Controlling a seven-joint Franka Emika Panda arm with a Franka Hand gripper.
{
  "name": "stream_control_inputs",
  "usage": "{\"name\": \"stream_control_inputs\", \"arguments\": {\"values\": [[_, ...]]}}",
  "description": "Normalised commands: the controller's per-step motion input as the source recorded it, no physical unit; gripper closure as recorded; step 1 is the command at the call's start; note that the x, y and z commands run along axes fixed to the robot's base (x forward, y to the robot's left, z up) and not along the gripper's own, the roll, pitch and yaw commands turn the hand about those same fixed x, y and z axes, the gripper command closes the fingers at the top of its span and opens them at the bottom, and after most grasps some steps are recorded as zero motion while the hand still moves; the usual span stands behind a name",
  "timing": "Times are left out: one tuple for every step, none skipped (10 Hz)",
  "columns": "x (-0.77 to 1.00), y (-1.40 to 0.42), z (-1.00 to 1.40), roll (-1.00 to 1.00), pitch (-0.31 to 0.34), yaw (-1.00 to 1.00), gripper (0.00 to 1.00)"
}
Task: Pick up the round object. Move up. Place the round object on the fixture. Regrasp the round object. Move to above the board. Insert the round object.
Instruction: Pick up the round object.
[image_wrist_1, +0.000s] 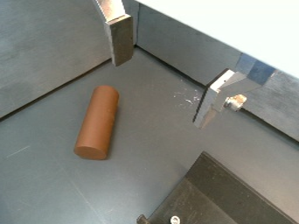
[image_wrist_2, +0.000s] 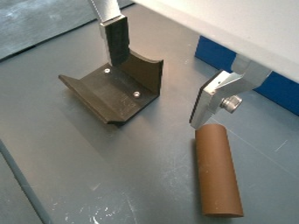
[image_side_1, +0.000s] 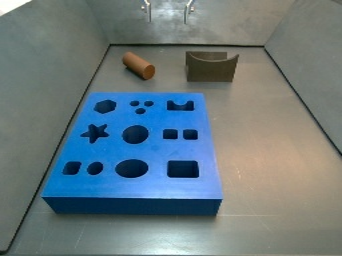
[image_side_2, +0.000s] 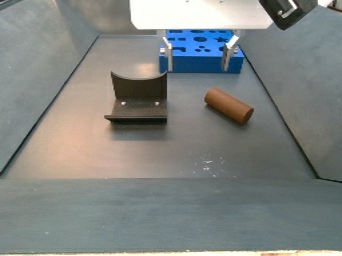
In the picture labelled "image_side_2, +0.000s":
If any blue shape sorting block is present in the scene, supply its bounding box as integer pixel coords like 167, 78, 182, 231
166, 30, 245, 74

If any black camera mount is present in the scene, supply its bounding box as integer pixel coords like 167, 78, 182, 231
260, 0, 318, 30

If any brown cylinder peg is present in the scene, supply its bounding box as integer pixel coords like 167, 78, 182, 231
205, 88, 254, 125

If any dark grey cradle stand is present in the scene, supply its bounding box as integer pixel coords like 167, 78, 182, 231
105, 73, 169, 123

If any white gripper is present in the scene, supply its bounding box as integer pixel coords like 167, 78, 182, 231
130, 0, 273, 72

